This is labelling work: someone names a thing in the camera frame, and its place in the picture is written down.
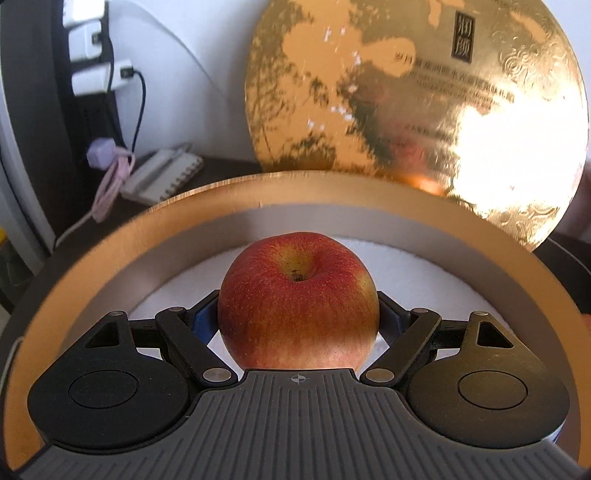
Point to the top white charger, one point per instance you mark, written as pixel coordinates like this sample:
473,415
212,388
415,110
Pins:
75,12

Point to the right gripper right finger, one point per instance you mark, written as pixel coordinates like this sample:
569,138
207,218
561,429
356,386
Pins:
471,381

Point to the red apple with yellow patch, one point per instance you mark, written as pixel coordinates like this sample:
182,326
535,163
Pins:
298,301

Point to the bottom white charger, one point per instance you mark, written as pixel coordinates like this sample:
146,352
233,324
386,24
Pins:
101,78

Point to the white charger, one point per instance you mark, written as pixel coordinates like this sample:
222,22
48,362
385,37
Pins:
101,78
85,41
75,12

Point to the black power strip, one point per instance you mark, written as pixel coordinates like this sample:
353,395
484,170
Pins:
79,121

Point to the gold round box lid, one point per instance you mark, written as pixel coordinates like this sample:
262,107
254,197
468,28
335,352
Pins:
479,102

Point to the gold gift box base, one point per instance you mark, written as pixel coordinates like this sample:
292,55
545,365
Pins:
155,246

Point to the middle white charger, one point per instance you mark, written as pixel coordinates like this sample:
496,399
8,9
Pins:
85,41

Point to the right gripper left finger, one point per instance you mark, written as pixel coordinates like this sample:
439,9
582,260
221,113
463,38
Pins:
126,383

